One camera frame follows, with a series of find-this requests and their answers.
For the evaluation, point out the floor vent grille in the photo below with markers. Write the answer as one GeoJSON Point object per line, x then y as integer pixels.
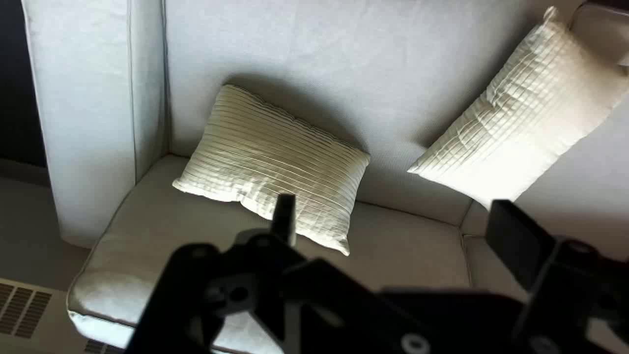
{"type": "Point", "coordinates": [21, 307]}

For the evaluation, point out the light grey two-seat sofa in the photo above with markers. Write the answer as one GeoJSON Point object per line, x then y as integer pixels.
{"type": "Point", "coordinates": [393, 65]}

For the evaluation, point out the white ribbed cushion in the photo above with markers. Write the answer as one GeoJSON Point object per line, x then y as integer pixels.
{"type": "Point", "coordinates": [261, 150]}

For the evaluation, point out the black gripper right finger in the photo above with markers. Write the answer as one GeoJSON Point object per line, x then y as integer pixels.
{"type": "Point", "coordinates": [517, 238]}

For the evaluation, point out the grey sofa back cushion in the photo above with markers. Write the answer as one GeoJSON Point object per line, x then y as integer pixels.
{"type": "Point", "coordinates": [326, 52]}
{"type": "Point", "coordinates": [589, 189]}

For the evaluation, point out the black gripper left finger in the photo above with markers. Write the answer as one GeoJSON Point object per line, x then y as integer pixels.
{"type": "Point", "coordinates": [283, 217]}

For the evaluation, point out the white cloth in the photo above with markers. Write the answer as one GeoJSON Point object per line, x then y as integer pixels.
{"type": "Point", "coordinates": [517, 111]}

